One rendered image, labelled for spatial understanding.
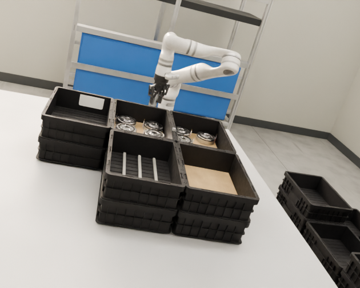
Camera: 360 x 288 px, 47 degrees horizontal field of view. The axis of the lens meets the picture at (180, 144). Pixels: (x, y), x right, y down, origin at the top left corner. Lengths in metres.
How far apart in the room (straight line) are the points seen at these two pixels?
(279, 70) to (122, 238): 3.99
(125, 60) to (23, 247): 2.64
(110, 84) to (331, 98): 3.02
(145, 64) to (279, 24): 1.87
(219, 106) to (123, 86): 0.97
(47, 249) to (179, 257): 0.47
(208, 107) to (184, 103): 0.25
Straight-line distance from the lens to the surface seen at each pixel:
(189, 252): 1.62
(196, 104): 4.12
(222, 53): 2.08
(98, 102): 2.22
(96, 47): 3.83
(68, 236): 1.56
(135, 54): 3.87
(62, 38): 4.72
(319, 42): 5.40
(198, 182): 1.82
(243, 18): 4.03
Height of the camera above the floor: 1.68
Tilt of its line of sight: 23 degrees down
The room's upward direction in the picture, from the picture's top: 16 degrees clockwise
